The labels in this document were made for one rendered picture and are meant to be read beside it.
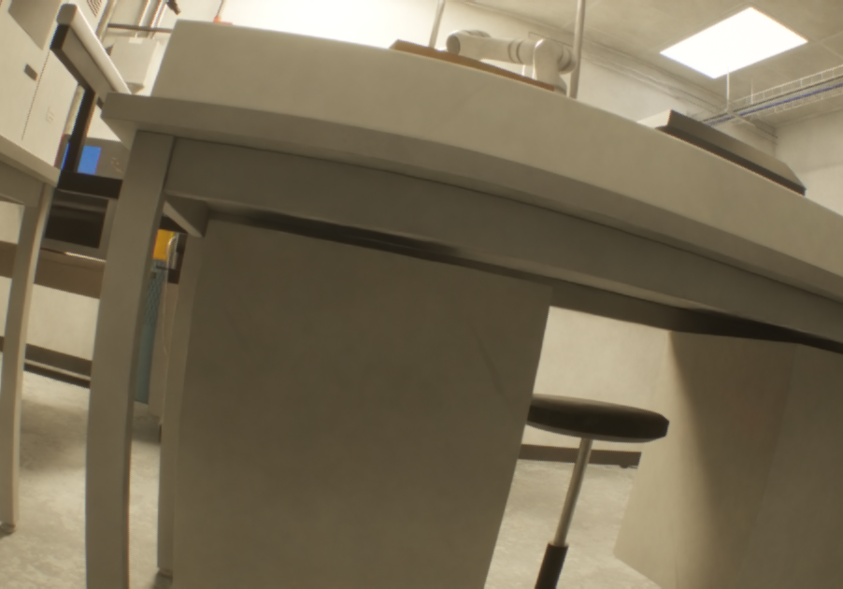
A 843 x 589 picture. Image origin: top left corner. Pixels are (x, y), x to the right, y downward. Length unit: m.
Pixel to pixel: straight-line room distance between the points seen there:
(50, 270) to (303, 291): 1.49
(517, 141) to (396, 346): 0.37
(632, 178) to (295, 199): 0.36
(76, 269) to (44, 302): 1.99
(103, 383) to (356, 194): 0.35
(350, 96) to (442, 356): 0.44
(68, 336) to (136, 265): 3.51
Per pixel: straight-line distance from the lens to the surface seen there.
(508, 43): 1.67
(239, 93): 0.72
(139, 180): 0.73
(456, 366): 1.02
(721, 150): 1.32
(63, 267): 2.31
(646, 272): 0.84
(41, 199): 1.60
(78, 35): 0.81
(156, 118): 0.70
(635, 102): 4.86
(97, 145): 2.42
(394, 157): 0.70
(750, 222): 0.92
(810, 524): 1.57
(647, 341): 4.71
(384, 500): 1.03
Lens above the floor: 0.73
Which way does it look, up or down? 2 degrees up
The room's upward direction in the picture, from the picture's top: 10 degrees clockwise
